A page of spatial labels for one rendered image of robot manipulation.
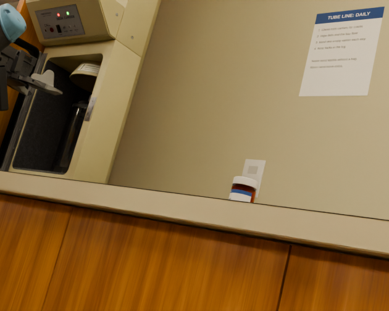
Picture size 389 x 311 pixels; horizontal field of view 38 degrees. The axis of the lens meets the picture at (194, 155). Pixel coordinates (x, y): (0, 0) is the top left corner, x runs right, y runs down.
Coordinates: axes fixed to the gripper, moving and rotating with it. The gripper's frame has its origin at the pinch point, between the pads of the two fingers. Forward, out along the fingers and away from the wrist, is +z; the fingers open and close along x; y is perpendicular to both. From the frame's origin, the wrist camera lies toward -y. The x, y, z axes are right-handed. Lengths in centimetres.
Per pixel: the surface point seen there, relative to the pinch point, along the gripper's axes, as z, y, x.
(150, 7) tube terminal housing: 14.0, 34.6, -15.8
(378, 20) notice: 48, 44, -71
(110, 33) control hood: 2.5, 19.9, -15.8
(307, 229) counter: -25, -30, -100
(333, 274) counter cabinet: -22, -35, -103
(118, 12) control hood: 3.2, 26.6, -15.8
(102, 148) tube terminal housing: 11.9, -10.5, -15.8
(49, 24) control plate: -1.2, 22.8, 7.9
